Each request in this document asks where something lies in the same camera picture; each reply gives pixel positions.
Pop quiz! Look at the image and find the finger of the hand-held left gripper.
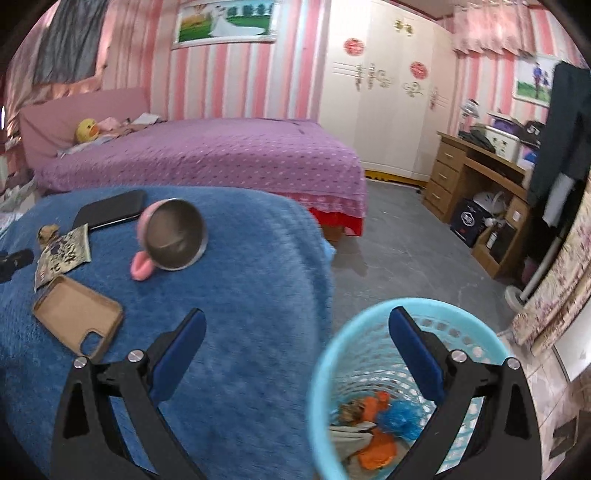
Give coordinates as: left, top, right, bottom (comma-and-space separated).
0, 249, 35, 283

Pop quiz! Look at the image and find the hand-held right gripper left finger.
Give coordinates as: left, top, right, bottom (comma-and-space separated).
50, 308, 208, 480

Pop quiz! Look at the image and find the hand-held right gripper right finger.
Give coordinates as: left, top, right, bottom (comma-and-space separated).
388, 305, 542, 480

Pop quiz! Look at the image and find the blue plastic bag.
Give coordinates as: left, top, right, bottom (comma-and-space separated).
381, 399, 423, 439

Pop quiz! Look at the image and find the light blue plastic basket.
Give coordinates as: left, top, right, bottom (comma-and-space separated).
307, 298, 511, 480

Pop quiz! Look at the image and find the orange plastic bag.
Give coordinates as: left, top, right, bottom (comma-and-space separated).
358, 427, 400, 469

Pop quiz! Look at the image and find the beige paper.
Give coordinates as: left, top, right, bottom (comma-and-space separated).
330, 420, 377, 457

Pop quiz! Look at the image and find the patterned snack packet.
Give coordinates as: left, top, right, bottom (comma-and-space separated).
34, 224, 92, 292

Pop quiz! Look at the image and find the brown phone case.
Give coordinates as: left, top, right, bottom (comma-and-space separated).
32, 274, 124, 363

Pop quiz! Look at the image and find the blue fleece blanket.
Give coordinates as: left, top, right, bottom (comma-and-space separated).
0, 186, 335, 480

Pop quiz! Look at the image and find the black smartphone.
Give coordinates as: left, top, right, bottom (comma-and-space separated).
72, 189, 147, 232

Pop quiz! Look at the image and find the pink steel-lined bowl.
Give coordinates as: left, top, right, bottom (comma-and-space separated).
130, 198, 208, 282

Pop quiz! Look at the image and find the pink covered headboard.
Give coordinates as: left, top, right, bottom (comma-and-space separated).
18, 88, 160, 169

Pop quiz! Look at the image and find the black printed box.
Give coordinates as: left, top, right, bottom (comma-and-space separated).
450, 198, 488, 247

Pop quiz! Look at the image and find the yellow duck plush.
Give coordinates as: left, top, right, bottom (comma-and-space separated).
75, 119, 100, 143

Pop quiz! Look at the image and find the floral cloth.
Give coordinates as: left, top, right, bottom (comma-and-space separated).
510, 185, 591, 356

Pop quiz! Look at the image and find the small white fan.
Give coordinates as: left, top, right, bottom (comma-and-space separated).
473, 190, 509, 215

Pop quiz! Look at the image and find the wooden desk with drawers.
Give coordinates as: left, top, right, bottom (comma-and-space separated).
422, 131, 532, 278

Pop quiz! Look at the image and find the bed with purple cover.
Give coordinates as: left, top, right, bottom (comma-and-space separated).
34, 117, 368, 236

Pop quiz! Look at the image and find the grey hanging cloth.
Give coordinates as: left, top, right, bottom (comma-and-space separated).
32, 0, 109, 86

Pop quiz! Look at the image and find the white storage box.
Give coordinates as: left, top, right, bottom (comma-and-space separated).
480, 113, 532, 162

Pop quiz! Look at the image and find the white wardrobe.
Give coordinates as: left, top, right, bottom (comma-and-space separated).
318, 0, 455, 183

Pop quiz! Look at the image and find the dark hanging jacket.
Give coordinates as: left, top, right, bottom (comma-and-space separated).
526, 62, 591, 227

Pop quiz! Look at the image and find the pink curtain valance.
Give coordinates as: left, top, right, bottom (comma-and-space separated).
450, 0, 568, 56

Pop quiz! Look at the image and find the small wall poster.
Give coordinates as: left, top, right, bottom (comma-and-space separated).
512, 53, 557, 104

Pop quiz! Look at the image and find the large wall poster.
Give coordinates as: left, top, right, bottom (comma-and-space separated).
172, 0, 281, 49

